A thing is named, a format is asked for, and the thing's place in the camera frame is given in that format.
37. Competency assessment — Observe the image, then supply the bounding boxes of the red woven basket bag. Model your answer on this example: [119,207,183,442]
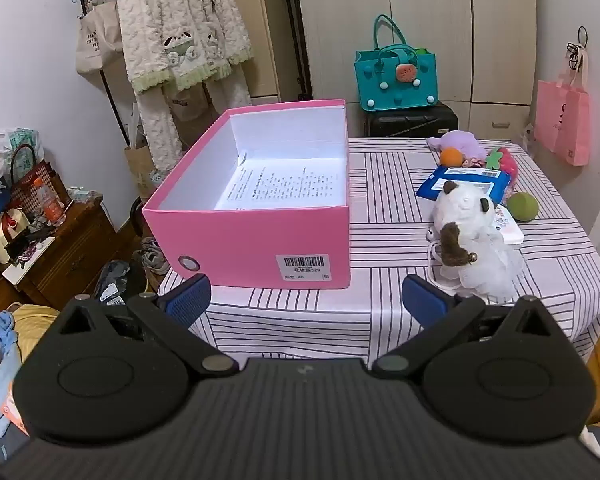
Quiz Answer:
[10,144,73,211]

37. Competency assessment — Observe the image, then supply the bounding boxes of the brown paper bag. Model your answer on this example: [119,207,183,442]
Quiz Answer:
[124,125,156,198]

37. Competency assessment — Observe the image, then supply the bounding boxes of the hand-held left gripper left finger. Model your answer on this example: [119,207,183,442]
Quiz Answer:
[55,274,241,379]

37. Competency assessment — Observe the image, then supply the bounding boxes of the cream handbag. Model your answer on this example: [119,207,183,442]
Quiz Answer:
[0,207,31,263]

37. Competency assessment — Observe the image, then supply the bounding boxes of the tan tall cabinet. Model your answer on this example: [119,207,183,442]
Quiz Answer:
[257,0,311,103]

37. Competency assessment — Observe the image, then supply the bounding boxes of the pink strawberry plush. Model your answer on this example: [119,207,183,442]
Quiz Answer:
[484,146,521,196]

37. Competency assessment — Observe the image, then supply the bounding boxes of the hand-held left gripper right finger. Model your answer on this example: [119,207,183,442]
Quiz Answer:
[370,274,557,381]

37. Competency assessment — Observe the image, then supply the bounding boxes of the white brown plush animal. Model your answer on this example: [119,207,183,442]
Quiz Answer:
[426,180,526,306]

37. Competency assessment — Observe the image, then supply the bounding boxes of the pink tote bag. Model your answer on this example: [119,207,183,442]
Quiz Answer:
[534,47,592,167]

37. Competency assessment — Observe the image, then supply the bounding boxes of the orange drink bottle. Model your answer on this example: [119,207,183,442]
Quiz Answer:
[34,177,67,226]

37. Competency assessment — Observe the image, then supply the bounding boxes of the white plastic bag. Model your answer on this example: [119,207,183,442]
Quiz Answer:
[0,127,45,176]

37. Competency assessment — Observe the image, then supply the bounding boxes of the purple plush toy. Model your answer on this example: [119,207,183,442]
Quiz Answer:
[425,130,488,162]

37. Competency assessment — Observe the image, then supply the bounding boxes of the beige cloth bag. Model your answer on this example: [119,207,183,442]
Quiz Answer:
[161,80,216,123]

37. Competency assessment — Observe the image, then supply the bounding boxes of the printed paper sheet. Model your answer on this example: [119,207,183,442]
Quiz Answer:
[214,159,346,211]

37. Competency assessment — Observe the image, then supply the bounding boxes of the black clothes rack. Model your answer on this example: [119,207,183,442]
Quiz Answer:
[77,0,313,146]

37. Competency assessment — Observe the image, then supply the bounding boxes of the beige wardrobe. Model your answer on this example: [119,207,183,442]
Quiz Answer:
[292,0,538,141]

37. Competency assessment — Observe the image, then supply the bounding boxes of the canvas tote bag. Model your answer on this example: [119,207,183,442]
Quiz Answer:
[75,0,123,75]

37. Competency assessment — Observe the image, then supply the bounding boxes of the teal tote bag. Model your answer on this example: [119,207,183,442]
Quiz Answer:
[354,14,438,112]

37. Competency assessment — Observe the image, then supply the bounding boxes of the black hair tie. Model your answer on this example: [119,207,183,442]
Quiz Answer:
[565,26,590,68]

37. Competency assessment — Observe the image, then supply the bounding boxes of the black plastic bag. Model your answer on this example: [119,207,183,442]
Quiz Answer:
[94,259,148,306]

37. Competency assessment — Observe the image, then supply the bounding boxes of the white printed packet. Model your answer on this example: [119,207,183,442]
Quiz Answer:
[490,204,526,246]

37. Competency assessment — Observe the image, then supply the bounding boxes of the cream fleece pajama jacket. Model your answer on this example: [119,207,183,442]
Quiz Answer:
[114,0,253,93]

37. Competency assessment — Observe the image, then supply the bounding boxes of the cream fleece pajama pants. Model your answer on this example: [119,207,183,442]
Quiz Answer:
[140,67,253,173]

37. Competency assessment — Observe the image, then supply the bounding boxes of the grey sneaker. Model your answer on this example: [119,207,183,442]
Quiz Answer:
[137,237,171,276]

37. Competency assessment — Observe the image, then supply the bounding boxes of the striped tablecloth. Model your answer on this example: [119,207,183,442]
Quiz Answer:
[157,137,600,366]

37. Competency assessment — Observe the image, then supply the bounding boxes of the pink cardboard box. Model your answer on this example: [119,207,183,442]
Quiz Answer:
[141,99,352,291]

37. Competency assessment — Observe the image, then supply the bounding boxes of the wooden nightstand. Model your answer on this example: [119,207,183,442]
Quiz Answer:
[0,195,118,311]

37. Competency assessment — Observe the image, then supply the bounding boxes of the black suitcase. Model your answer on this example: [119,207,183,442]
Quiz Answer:
[364,101,460,138]

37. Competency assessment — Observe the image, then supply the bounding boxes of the green ball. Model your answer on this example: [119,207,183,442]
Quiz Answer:
[506,192,540,223]

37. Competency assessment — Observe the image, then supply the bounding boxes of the blue wipes packet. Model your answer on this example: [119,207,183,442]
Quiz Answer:
[416,166,511,207]

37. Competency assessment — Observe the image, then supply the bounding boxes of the yellow bedding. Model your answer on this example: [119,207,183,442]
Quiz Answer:
[10,302,61,361]

